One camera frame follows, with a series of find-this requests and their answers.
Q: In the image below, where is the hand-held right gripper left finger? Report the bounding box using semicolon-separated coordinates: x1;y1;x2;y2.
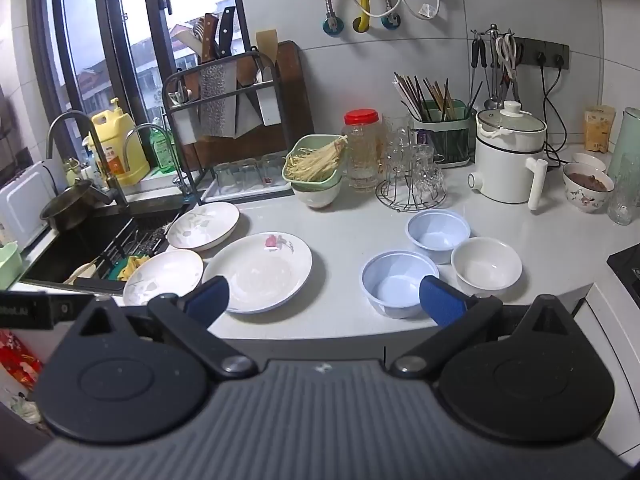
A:
75;275;258;381

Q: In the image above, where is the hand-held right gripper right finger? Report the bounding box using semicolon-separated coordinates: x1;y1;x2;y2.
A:
387;275;568;381

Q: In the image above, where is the leaf print plate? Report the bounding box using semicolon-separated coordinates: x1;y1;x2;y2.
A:
166;202;241;252
122;249;205;307

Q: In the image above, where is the large blue plastic bowl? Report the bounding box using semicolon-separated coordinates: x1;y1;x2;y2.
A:
361;250;441;320

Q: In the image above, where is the plain white bowl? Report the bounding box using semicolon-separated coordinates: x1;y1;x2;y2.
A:
450;236;524;297

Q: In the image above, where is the small blue plastic bowl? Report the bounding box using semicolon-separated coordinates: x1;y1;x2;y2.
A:
406;209;472;265

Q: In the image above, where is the green plastic tub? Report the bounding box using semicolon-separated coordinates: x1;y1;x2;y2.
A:
0;241;25;291

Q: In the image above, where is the red printed bag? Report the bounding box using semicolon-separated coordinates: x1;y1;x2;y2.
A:
0;330;43;388

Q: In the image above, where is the black kitchen sink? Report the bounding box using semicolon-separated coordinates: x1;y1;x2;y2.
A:
20;200;196;291

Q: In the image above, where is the sink drain rack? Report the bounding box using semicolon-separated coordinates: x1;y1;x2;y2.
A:
102;210;183;281

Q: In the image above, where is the yellow cloth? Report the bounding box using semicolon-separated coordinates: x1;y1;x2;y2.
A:
117;255;151;281

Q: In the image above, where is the white drip tray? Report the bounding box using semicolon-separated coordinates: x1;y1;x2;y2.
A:
200;170;296;204

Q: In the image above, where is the white plastic box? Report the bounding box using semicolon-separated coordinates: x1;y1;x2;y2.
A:
0;161;58;251

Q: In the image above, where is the dark metal pot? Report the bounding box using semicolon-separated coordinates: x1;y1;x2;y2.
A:
40;180;116;233

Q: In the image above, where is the clear drinking glass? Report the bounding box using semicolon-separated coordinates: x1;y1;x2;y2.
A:
216;162;238;191
261;154;287;186
239;159;262;188

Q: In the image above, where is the short chrome faucet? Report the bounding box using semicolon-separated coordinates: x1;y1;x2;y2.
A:
122;123;193;206

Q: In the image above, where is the white electric cooking pot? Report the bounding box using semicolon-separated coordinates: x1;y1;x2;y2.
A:
468;101;549;211

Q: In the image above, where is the green chopstick holder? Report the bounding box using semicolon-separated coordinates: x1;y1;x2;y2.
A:
412;100;477;168

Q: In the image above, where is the green plastic colander basket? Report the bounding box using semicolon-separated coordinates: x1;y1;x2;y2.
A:
282;134;348;187

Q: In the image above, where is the green liquid bottle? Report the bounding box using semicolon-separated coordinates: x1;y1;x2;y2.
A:
148;119;173;170

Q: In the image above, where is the tall chrome faucet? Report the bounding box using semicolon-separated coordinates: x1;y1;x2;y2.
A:
46;111;128;206

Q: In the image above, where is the white cabinet front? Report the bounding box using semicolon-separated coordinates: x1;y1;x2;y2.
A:
570;280;640;441

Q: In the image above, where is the red lid glass jar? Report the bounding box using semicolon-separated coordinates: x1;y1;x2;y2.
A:
343;108;383;193

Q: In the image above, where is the bamboo pot brush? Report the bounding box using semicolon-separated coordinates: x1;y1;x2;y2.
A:
284;136;348;181

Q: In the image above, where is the yellow detergent bottle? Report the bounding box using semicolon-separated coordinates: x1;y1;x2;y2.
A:
90;97;151;187

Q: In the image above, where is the kitchen knife blade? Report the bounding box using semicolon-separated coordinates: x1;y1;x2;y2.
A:
234;82;261;138

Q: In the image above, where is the black stove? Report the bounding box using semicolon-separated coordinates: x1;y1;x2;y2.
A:
606;245;640;308

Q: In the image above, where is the black metal knife rack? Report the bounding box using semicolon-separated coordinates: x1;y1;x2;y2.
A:
161;50;301;206

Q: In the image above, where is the steel cleaver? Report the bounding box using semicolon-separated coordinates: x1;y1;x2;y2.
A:
199;62;238;138

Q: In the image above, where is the white plastic scraper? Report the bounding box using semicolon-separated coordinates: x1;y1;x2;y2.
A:
256;67;281;127

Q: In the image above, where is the clear textured tumbler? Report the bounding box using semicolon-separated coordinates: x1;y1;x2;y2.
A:
607;167;640;226

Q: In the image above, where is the white ceramic bowl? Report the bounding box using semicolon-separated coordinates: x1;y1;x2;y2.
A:
571;152;608;173

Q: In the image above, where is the bundle of chopsticks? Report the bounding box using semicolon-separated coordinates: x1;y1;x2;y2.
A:
393;72;483;121

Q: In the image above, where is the wooden cutting board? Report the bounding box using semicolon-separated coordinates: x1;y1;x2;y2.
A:
192;40;316;161

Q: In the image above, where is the yellow paper packet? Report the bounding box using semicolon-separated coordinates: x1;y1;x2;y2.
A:
584;105;617;154

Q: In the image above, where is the pale green jug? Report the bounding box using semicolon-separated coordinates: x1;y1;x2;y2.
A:
606;107;640;196

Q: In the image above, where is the row of hanging kitchen utensils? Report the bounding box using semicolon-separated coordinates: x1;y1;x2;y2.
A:
469;23;523;111

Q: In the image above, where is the wooden spatula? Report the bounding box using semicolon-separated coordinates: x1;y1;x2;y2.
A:
255;29;279;68

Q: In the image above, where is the dark framed window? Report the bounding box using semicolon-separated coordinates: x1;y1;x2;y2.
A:
30;0;251;171

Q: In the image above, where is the wire cup rack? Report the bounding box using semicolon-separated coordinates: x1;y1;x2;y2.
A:
376;125;447;213

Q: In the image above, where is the white mug with handle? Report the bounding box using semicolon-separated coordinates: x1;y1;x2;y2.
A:
562;161;616;214

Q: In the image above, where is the brown handle knife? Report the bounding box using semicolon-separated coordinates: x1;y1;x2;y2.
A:
200;12;221;63

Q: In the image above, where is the black power cable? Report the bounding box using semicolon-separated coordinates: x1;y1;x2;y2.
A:
536;51;571;167

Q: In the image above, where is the black handle knife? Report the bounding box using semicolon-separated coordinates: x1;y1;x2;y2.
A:
216;6;237;58

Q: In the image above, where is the black wall socket strip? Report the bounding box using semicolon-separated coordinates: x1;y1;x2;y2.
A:
514;36;571;71

